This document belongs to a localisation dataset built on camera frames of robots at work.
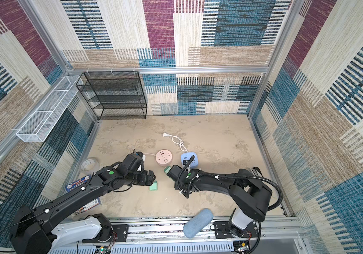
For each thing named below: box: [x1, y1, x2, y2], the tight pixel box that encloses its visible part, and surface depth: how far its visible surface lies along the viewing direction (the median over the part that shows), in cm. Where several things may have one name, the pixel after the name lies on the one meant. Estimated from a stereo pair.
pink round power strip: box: [155, 149, 174, 167], surface depth 98 cm
